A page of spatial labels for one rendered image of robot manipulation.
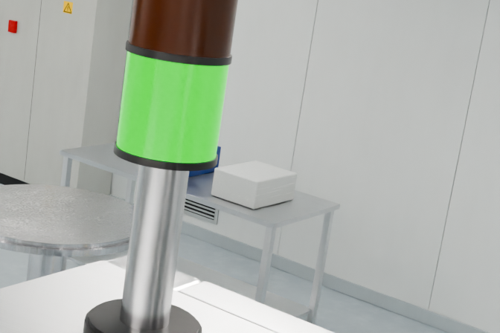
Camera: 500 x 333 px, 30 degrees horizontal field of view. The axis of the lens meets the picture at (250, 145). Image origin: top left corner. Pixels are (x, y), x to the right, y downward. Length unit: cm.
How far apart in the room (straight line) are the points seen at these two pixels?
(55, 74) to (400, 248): 307
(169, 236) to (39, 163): 736
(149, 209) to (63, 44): 708
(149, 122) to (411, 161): 586
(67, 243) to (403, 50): 297
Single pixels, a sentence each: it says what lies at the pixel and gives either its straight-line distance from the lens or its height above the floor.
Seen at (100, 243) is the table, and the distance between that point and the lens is 417.
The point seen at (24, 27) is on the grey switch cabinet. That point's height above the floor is 136.
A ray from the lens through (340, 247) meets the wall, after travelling 663.
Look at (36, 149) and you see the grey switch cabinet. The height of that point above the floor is 41.
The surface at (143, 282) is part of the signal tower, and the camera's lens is 46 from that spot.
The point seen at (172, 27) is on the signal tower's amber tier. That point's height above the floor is 226.
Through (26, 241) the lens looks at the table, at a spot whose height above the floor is 92.
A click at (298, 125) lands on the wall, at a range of 667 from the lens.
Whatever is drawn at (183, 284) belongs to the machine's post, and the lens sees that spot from 57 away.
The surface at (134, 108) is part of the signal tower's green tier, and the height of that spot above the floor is 222.
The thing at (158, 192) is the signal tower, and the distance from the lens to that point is 45.
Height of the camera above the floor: 231
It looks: 12 degrees down
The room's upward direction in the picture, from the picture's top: 8 degrees clockwise
